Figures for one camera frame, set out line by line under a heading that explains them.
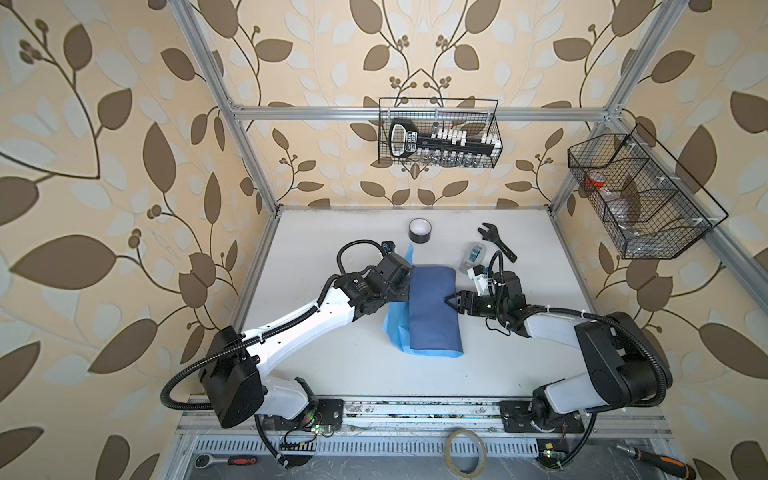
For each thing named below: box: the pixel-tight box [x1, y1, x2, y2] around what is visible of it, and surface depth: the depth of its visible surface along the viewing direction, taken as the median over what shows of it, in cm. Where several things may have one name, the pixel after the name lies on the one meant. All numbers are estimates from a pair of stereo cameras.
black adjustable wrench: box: [477, 222, 518, 263], surface depth 114 cm
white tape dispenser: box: [458, 242, 487, 274], surface depth 104 cm
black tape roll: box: [408, 217, 433, 244], surface depth 114 cm
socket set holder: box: [388, 119, 502, 158], surface depth 85 cm
